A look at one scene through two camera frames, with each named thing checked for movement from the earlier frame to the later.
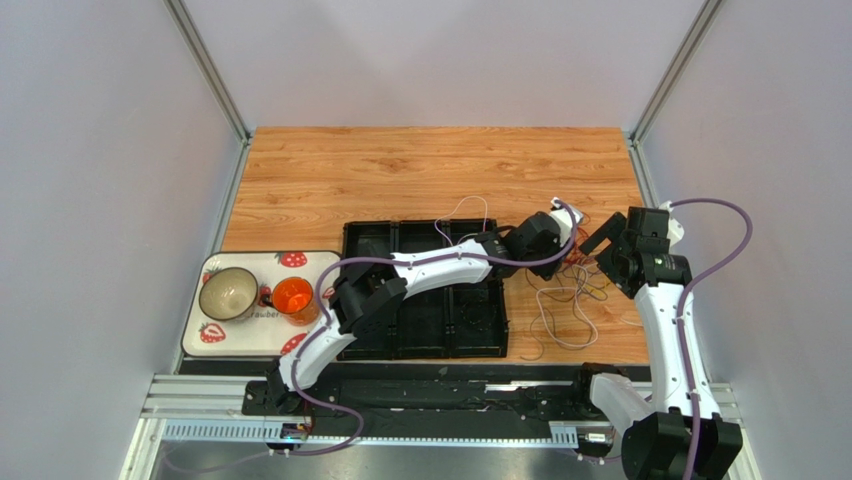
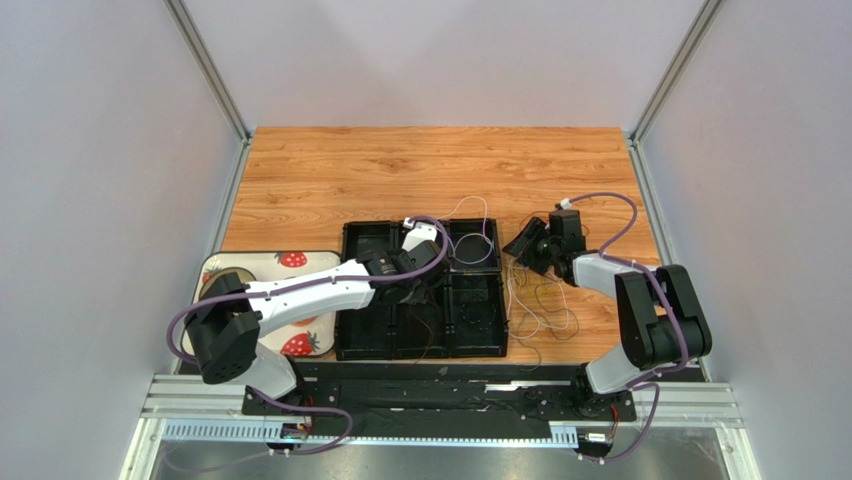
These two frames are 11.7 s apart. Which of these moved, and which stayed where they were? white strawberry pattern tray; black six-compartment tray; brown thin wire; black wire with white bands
Moved: brown thin wire
Stayed: black wire with white bands; black six-compartment tray; white strawberry pattern tray
